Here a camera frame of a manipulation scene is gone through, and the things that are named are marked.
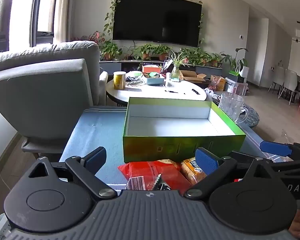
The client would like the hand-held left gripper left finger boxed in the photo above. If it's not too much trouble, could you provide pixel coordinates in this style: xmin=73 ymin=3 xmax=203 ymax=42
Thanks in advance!
xmin=27 ymin=147 xmax=118 ymax=200

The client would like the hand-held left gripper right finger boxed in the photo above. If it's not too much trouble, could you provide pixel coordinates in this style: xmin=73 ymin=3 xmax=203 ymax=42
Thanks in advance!
xmin=184 ymin=147 xmax=282 ymax=200

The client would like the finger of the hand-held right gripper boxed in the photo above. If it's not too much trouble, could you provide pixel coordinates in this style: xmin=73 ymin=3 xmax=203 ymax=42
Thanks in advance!
xmin=230 ymin=151 xmax=300 ymax=200
xmin=260 ymin=141 xmax=300 ymax=160

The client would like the orange snack packet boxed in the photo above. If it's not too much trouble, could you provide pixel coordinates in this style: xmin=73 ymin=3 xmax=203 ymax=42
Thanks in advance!
xmin=180 ymin=157 xmax=208 ymax=185

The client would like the red snack packet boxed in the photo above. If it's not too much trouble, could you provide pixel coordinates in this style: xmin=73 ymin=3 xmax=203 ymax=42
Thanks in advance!
xmin=117 ymin=160 xmax=193 ymax=191

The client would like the green cardboard box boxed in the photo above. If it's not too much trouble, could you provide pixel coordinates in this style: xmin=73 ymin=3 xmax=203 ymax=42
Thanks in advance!
xmin=122 ymin=97 xmax=247 ymax=163

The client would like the clear plastic bag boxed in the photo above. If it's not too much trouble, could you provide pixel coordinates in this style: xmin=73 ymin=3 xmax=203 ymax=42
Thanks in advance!
xmin=275 ymin=129 xmax=299 ymax=144

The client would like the blue striped tablecloth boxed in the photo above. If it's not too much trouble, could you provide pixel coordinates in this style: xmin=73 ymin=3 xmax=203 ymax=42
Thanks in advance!
xmin=59 ymin=106 xmax=288 ymax=190

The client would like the dark round table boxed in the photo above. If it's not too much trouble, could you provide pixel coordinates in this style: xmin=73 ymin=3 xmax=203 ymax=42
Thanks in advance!
xmin=236 ymin=105 xmax=260 ymax=128

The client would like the clear glass pitcher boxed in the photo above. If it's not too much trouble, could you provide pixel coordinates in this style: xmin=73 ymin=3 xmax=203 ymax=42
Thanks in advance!
xmin=219 ymin=92 xmax=250 ymax=124

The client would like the grey dining chair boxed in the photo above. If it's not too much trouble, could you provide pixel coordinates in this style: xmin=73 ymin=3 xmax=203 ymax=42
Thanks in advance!
xmin=282 ymin=69 xmax=300 ymax=105
xmin=267 ymin=66 xmax=287 ymax=98

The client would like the clear storage box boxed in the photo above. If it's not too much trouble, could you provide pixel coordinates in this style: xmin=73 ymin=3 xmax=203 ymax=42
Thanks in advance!
xmin=225 ymin=78 xmax=248 ymax=95

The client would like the printed yellow bag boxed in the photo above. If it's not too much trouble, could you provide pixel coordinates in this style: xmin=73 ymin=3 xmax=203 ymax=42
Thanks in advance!
xmin=210 ymin=75 xmax=227 ymax=92

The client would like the yellow can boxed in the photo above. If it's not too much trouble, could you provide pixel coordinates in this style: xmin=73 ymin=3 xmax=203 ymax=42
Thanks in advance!
xmin=113 ymin=71 xmax=127 ymax=90

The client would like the green and black box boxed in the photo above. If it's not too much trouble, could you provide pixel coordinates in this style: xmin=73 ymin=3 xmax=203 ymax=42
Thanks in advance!
xmin=229 ymin=71 xmax=245 ymax=83

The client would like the white round table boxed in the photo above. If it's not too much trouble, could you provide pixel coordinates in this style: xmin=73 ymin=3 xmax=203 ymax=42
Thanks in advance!
xmin=106 ymin=76 xmax=210 ymax=105

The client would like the open cardboard box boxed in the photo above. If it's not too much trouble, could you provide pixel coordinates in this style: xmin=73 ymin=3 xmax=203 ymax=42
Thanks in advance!
xmin=180 ymin=70 xmax=207 ymax=84

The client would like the grey armchair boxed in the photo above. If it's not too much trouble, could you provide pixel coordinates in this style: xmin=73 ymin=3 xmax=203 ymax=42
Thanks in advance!
xmin=0 ymin=41 xmax=108 ymax=160

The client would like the large-leaf plant in white pot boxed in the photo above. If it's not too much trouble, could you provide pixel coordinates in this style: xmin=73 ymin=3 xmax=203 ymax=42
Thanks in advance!
xmin=221 ymin=48 xmax=249 ymax=78

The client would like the light blue basket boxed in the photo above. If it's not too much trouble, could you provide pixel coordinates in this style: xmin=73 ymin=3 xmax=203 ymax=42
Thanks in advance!
xmin=143 ymin=76 xmax=165 ymax=85

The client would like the spider plant in glass vase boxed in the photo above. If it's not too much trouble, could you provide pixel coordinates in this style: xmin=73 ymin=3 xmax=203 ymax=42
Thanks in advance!
xmin=169 ymin=51 xmax=188 ymax=79

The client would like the potted green plant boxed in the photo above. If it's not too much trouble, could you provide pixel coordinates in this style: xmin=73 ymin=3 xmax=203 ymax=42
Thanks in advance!
xmin=210 ymin=52 xmax=223 ymax=67
xmin=155 ymin=44 xmax=171 ymax=61
xmin=182 ymin=48 xmax=210 ymax=66
xmin=100 ymin=40 xmax=122 ymax=60
xmin=137 ymin=44 xmax=156 ymax=60

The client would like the orange box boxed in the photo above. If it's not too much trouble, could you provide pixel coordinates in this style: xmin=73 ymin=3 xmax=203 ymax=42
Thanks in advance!
xmin=142 ymin=65 xmax=162 ymax=73

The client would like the red flower plant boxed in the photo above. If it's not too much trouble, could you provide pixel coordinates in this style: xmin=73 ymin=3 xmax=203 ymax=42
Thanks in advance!
xmin=89 ymin=31 xmax=105 ymax=44

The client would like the trailing vine plant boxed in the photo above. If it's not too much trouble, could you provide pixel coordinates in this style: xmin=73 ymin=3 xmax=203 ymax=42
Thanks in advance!
xmin=104 ymin=0 xmax=205 ymax=46

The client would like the beige curtain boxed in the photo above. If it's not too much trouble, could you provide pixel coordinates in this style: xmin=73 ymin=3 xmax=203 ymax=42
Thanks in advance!
xmin=54 ymin=0 xmax=74 ymax=43

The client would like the dark framed window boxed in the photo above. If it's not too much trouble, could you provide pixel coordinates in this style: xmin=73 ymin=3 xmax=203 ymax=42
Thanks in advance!
xmin=0 ymin=0 xmax=60 ymax=54

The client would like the black wall television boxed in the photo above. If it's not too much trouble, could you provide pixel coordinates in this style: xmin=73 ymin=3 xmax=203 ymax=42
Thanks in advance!
xmin=112 ymin=0 xmax=203 ymax=47

